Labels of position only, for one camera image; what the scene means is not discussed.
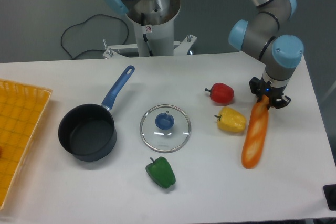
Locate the black object table corner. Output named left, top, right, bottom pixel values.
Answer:
left=323, top=184, right=336, bottom=211

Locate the green bell pepper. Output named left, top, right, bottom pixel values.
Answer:
left=145, top=156, right=176, bottom=189

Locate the red bell pepper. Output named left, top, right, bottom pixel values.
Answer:
left=204, top=83, right=234, bottom=104

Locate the long orange bread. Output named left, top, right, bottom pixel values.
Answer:
left=241, top=95, right=269, bottom=169

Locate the yellow bell pepper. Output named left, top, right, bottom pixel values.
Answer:
left=215, top=107, right=246, bottom=133

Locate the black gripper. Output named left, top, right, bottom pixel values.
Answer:
left=249, top=77, right=291, bottom=109

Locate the black cable on floor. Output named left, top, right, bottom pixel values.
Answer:
left=60, top=14, right=129, bottom=60

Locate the black pot blue handle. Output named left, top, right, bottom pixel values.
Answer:
left=58, top=65, right=135, bottom=162

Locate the glass lid blue knob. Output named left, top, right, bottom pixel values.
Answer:
left=139, top=104, right=192, bottom=153

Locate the yellow plastic basket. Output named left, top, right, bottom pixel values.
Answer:
left=1, top=79, right=53, bottom=209

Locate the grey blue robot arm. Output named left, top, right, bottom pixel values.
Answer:
left=104, top=0, right=304, bottom=109

